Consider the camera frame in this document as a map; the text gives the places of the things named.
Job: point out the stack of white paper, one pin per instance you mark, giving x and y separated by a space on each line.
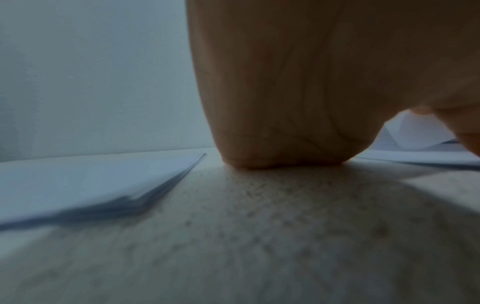
82 187

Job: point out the person's left hand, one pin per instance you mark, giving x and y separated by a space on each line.
315 71

